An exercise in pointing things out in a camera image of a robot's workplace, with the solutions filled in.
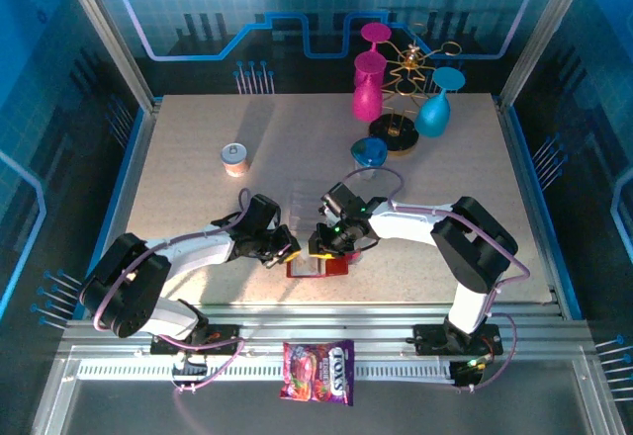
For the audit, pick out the red card holder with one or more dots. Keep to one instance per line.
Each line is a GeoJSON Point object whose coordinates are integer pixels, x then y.
{"type": "Point", "coordinates": [338, 268]}

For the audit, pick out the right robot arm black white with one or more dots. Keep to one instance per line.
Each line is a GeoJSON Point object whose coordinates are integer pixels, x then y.
{"type": "Point", "coordinates": [410, 222]}

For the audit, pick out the yogurt cup blue lid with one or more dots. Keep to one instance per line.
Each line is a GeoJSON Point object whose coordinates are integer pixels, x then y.
{"type": "Point", "coordinates": [368, 150]}

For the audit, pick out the small tin can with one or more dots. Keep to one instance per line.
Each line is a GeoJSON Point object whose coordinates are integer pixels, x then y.
{"type": "Point", "coordinates": [235, 158]}

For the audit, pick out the purple candy bag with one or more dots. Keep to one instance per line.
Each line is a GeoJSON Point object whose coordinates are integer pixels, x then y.
{"type": "Point", "coordinates": [316, 371]}

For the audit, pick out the pink wine glass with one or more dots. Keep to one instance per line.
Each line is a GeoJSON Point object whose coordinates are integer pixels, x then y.
{"type": "Point", "coordinates": [376, 32]}
{"type": "Point", "coordinates": [367, 104]}

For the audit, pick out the black controller board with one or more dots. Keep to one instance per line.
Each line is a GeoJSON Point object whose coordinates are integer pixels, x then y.
{"type": "Point", "coordinates": [195, 372]}
{"type": "Point", "coordinates": [465, 378]}

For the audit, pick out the blue wine glass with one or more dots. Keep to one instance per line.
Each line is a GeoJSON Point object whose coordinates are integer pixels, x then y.
{"type": "Point", "coordinates": [432, 118]}

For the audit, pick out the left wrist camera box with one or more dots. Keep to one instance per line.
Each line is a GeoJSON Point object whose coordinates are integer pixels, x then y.
{"type": "Point", "coordinates": [262, 212]}

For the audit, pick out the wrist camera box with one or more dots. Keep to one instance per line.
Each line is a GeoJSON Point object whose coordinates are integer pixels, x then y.
{"type": "Point", "coordinates": [262, 212]}
{"type": "Point", "coordinates": [343, 198]}

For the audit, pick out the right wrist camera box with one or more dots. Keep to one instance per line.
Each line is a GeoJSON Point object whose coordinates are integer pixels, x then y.
{"type": "Point", "coordinates": [343, 198]}

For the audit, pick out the aluminium front rail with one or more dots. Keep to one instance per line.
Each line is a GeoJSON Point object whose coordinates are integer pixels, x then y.
{"type": "Point", "coordinates": [321, 321]}

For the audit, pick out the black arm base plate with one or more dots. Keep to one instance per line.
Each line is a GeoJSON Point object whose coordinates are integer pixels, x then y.
{"type": "Point", "coordinates": [163, 346]}
{"type": "Point", "coordinates": [425, 341]}

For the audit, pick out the aluminium side rail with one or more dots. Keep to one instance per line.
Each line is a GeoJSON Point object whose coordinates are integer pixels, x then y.
{"type": "Point", "coordinates": [131, 178]}
{"type": "Point", "coordinates": [526, 178]}

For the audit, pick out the aluminium frame post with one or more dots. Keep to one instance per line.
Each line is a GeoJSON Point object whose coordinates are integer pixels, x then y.
{"type": "Point", "coordinates": [542, 34]}
{"type": "Point", "coordinates": [110, 34]}

